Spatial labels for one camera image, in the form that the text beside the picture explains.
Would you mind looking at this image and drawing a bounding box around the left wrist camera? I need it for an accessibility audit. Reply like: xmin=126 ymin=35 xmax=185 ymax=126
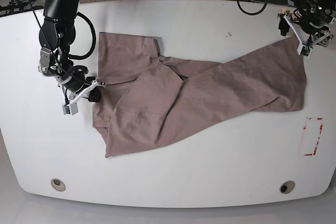
xmin=297 ymin=43 xmax=313 ymax=58

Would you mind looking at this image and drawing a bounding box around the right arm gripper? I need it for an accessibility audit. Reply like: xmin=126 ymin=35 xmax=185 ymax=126
xmin=62 ymin=70 xmax=101 ymax=103

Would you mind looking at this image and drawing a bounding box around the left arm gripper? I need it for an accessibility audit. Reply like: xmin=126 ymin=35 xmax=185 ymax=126
xmin=278 ymin=6 xmax=335 ymax=47

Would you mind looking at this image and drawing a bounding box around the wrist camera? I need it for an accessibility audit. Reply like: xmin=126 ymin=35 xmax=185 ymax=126
xmin=297 ymin=43 xmax=313 ymax=58
xmin=62 ymin=103 xmax=78 ymax=115

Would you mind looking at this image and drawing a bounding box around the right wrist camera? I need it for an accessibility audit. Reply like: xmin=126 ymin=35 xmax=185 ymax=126
xmin=62 ymin=103 xmax=78 ymax=115

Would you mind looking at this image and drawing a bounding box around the mauve T-shirt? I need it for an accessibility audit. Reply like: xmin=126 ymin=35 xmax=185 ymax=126
xmin=92 ymin=32 xmax=306 ymax=157

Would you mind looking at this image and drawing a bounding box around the table grommet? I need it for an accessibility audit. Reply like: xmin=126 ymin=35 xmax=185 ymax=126
xmin=50 ymin=178 xmax=66 ymax=192
xmin=279 ymin=180 xmax=296 ymax=194

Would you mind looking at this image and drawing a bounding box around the red tape rectangle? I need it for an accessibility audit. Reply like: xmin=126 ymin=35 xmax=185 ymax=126
xmin=300 ymin=118 xmax=323 ymax=156

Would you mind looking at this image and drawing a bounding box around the left table grommet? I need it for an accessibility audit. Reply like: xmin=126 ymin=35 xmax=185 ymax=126
xmin=50 ymin=178 xmax=66 ymax=192

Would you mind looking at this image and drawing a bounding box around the right table grommet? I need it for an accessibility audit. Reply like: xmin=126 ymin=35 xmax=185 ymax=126
xmin=279 ymin=180 xmax=296 ymax=194

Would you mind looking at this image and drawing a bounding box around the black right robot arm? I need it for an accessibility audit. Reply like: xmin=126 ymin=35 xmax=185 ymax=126
xmin=38 ymin=0 xmax=97 ymax=94

